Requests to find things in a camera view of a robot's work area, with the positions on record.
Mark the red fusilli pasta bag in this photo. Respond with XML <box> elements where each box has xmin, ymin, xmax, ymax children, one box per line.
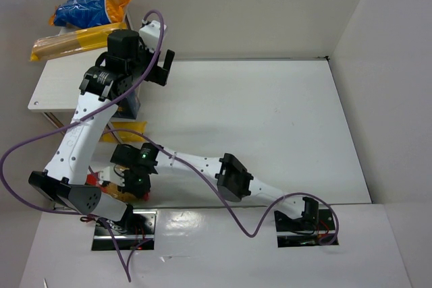
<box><xmin>86</xmin><ymin>174</ymin><xmax>149</xmax><ymax>202</ymax></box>

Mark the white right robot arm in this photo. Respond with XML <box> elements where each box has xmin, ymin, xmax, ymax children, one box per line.
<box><xmin>111</xmin><ymin>142</ymin><xmax>319</xmax><ymax>232</ymax></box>

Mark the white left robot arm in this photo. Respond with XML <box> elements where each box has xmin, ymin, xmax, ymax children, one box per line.
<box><xmin>28</xmin><ymin>26</ymin><xmax>165</xmax><ymax>230</ymax></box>

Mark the dark blue pasta box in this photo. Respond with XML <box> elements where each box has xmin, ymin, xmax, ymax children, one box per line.
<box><xmin>112</xmin><ymin>91</ymin><xmax>140</xmax><ymax>120</ymax></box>

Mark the yellow pasta bag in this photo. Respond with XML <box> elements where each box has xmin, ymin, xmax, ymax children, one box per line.
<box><xmin>101</xmin><ymin>120</ymin><xmax>149</xmax><ymax>144</ymax></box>

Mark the blue orange pasta bag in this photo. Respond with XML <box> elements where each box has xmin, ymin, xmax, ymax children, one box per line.
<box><xmin>49</xmin><ymin>0</ymin><xmax>132</xmax><ymax>29</ymax></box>

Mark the white metal shelf unit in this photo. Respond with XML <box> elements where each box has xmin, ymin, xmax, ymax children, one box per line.
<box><xmin>28</xmin><ymin>48</ymin><xmax>107</xmax><ymax>129</ymax></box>

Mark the yellow spaghetti packet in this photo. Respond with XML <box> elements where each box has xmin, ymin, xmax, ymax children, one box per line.
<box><xmin>30</xmin><ymin>22</ymin><xmax>128</xmax><ymax>61</ymax></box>

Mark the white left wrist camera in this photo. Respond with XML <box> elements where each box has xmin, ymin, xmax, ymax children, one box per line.
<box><xmin>138</xmin><ymin>20</ymin><xmax>161</xmax><ymax>53</ymax></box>

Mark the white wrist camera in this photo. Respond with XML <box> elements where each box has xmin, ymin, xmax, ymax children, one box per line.
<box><xmin>97</xmin><ymin>167</ymin><xmax>122</xmax><ymax>185</ymax></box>
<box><xmin>138</xmin><ymin>20</ymin><xmax>161</xmax><ymax>53</ymax></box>

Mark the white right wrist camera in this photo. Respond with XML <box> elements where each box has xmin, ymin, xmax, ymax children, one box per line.
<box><xmin>97</xmin><ymin>167</ymin><xmax>122</xmax><ymax>185</ymax></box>

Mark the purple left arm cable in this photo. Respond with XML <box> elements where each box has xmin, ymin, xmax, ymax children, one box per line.
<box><xmin>0</xmin><ymin>9</ymin><xmax>165</xmax><ymax>284</ymax></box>

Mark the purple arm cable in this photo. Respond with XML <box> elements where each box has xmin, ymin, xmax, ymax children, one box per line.
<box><xmin>0</xmin><ymin>9</ymin><xmax>165</xmax><ymax>284</ymax></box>
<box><xmin>103</xmin><ymin>128</ymin><xmax>340</xmax><ymax>247</ymax></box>

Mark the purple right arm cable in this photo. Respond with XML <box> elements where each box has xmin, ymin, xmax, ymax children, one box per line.
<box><xmin>103</xmin><ymin>128</ymin><xmax>340</xmax><ymax>247</ymax></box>

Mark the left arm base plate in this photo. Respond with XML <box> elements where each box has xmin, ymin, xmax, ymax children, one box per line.
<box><xmin>91</xmin><ymin>209</ymin><xmax>157</xmax><ymax>252</ymax></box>

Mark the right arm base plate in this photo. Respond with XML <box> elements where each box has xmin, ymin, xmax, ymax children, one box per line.
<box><xmin>273</xmin><ymin>209</ymin><xmax>335</xmax><ymax>248</ymax></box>

